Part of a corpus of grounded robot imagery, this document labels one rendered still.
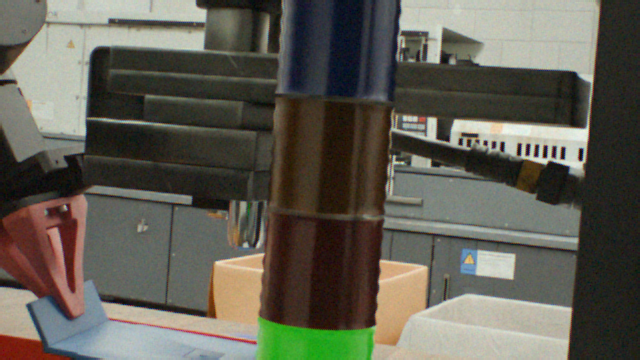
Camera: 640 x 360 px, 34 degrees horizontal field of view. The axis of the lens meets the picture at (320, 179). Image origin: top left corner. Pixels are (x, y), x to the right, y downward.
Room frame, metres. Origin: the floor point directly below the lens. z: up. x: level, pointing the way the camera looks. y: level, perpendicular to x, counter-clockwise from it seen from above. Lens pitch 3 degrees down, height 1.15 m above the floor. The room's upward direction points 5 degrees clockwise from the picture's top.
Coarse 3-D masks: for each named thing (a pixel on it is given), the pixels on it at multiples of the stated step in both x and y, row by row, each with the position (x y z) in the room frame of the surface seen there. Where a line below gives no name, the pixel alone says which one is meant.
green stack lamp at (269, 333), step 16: (256, 336) 0.33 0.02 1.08; (272, 336) 0.32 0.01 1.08; (288, 336) 0.31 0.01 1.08; (304, 336) 0.31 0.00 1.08; (320, 336) 0.31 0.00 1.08; (336, 336) 0.31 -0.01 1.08; (352, 336) 0.32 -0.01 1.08; (368, 336) 0.32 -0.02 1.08; (256, 352) 0.33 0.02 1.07; (272, 352) 0.32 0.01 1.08; (288, 352) 0.31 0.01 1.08; (304, 352) 0.31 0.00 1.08; (320, 352) 0.31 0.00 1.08; (336, 352) 0.31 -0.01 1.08; (352, 352) 0.32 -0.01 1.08; (368, 352) 0.32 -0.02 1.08
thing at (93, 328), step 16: (32, 304) 0.64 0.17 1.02; (48, 304) 0.65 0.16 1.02; (96, 304) 0.69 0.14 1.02; (32, 320) 0.64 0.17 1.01; (48, 320) 0.64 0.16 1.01; (64, 320) 0.66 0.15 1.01; (80, 320) 0.67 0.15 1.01; (96, 320) 0.69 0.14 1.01; (48, 336) 0.64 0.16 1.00; (64, 336) 0.65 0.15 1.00; (80, 336) 0.66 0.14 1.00; (96, 336) 0.66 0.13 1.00; (112, 336) 0.66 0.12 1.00; (128, 336) 0.67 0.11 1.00; (144, 336) 0.67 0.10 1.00; (160, 336) 0.67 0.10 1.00; (176, 336) 0.67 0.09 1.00; (192, 336) 0.68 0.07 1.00; (48, 352) 0.63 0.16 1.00; (64, 352) 0.63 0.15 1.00; (80, 352) 0.63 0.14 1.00; (96, 352) 0.63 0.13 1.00; (112, 352) 0.63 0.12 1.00; (128, 352) 0.63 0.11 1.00; (144, 352) 0.64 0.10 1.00; (160, 352) 0.64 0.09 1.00; (176, 352) 0.64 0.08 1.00; (224, 352) 0.65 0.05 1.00; (240, 352) 0.65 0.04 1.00
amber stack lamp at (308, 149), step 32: (288, 128) 0.32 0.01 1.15; (320, 128) 0.31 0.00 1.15; (352, 128) 0.31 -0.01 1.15; (384, 128) 0.32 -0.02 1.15; (288, 160) 0.32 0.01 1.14; (320, 160) 0.31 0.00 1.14; (352, 160) 0.31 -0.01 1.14; (384, 160) 0.32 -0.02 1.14; (288, 192) 0.32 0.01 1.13; (320, 192) 0.31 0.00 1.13; (352, 192) 0.31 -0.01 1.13; (384, 192) 0.33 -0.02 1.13
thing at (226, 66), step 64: (256, 0) 0.59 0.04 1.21; (128, 64) 0.60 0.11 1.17; (192, 64) 0.58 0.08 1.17; (256, 64) 0.57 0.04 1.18; (448, 64) 0.53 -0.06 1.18; (128, 128) 0.55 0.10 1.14; (192, 128) 0.54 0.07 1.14; (256, 128) 0.58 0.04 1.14; (576, 128) 0.59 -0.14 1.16; (192, 192) 0.54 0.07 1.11; (256, 192) 0.53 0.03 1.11
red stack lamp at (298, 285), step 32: (288, 224) 0.32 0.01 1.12; (320, 224) 0.31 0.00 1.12; (352, 224) 0.31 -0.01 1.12; (288, 256) 0.32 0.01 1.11; (320, 256) 0.31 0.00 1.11; (352, 256) 0.31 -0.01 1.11; (288, 288) 0.31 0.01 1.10; (320, 288) 0.31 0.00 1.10; (352, 288) 0.32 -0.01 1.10; (288, 320) 0.32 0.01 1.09; (320, 320) 0.31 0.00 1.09; (352, 320) 0.32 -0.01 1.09
